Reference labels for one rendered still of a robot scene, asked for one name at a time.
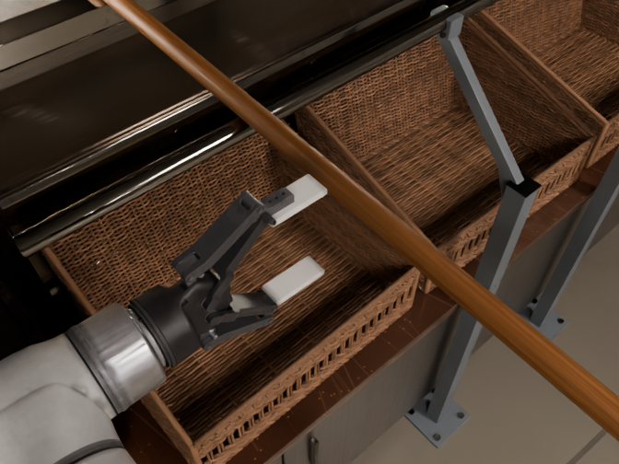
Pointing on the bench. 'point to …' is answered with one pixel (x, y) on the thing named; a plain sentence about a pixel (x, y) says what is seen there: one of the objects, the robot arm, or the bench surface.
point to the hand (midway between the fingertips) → (309, 232)
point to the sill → (57, 27)
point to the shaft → (391, 229)
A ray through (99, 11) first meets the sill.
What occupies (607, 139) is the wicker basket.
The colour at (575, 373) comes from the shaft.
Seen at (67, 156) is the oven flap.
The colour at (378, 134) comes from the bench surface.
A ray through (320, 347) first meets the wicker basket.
